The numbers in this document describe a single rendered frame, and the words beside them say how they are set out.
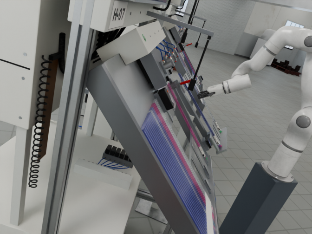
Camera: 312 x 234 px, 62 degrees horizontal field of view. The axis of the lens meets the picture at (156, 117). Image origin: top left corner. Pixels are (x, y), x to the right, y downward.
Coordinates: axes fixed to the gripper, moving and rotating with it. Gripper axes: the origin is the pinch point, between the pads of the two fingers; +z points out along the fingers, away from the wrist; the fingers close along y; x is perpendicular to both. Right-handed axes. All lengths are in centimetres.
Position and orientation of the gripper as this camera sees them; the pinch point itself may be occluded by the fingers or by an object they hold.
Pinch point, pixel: (200, 94)
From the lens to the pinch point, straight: 173.1
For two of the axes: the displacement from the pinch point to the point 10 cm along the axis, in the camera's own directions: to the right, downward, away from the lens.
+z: -9.0, 2.6, 3.5
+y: -2.5, 3.5, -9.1
